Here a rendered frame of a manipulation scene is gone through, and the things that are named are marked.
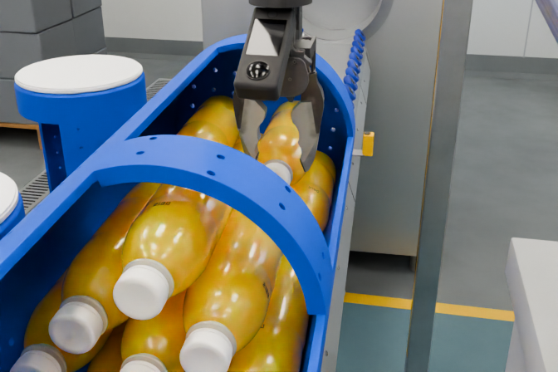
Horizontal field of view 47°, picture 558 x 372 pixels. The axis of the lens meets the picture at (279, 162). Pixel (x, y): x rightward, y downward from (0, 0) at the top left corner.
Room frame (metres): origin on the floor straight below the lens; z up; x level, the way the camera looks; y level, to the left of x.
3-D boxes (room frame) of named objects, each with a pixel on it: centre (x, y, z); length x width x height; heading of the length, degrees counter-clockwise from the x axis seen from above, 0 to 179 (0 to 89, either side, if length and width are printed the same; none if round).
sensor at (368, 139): (1.27, -0.16, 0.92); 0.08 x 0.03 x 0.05; 81
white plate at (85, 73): (1.42, 0.45, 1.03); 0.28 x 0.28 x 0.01
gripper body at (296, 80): (0.74, 0.00, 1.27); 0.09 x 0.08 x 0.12; 171
